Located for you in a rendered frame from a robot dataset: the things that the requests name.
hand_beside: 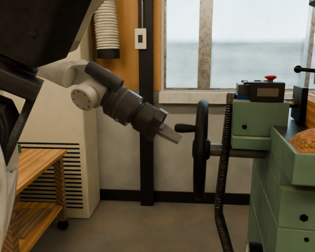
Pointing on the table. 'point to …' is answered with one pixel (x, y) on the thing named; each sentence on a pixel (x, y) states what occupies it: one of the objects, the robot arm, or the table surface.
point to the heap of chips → (310, 141)
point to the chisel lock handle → (305, 69)
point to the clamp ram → (298, 103)
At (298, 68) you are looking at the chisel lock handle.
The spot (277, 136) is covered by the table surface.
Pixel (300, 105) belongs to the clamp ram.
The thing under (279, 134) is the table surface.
